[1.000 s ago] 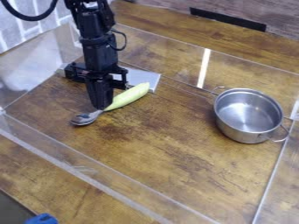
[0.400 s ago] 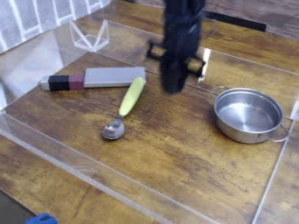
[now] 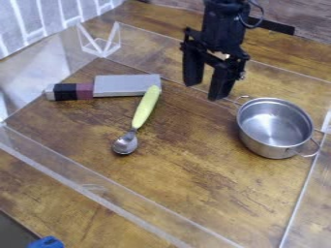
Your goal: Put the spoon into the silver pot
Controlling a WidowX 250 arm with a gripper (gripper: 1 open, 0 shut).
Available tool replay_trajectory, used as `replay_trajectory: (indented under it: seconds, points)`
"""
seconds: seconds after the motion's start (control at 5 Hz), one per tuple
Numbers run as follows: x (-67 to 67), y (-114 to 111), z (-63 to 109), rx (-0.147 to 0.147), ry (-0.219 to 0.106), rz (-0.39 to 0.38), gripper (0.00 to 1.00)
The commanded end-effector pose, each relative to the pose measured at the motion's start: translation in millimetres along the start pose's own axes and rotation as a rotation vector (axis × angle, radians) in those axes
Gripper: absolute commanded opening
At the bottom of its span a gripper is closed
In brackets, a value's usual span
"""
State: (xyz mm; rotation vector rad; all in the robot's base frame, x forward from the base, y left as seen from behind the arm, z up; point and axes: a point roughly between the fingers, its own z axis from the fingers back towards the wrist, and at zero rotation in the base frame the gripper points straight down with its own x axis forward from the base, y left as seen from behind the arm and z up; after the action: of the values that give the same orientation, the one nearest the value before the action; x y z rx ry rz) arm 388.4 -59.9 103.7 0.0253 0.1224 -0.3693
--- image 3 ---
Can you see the silver pot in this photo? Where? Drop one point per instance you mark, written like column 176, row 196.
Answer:
column 275, row 129

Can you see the spoon with yellow handle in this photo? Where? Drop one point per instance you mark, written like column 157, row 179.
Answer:
column 127, row 143

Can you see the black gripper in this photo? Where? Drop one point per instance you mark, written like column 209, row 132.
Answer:
column 215, row 46

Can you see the grey block with dark end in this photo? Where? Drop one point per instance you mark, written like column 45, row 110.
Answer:
column 104, row 86

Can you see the black strip on wall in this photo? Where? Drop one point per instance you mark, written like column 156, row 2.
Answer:
column 272, row 26

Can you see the clear acrylic triangle stand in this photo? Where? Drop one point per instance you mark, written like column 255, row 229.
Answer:
column 97, row 46

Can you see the blue object at bottom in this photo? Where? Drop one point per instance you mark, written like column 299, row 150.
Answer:
column 45, row 242

